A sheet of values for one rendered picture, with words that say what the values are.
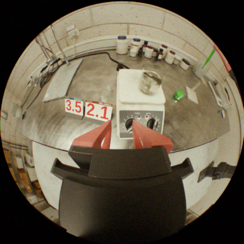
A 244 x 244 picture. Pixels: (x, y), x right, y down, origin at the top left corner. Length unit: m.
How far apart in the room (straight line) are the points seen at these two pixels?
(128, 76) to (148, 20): 0.53
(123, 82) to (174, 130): 0.23
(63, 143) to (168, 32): 0.87
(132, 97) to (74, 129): 0.22
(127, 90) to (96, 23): 0.57
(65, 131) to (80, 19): 0.70
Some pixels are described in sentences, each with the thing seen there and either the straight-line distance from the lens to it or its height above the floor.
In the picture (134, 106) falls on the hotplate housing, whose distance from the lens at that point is 0.21.
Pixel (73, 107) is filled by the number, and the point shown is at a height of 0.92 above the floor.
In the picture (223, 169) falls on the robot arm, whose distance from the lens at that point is 0.50.
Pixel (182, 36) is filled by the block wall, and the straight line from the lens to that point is 0.77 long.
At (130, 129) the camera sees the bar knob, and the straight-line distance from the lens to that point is 0.20.
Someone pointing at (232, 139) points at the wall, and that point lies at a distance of 1.51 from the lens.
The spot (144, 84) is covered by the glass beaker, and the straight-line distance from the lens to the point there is 0.18.
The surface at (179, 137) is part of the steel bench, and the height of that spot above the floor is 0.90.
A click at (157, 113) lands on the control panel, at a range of 0.23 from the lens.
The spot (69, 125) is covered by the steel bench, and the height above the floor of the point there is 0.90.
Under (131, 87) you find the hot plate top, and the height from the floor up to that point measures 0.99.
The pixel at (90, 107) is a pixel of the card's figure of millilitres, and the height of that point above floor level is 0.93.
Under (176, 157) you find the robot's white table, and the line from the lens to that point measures 0.33.
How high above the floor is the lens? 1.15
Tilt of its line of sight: 76 degrees down
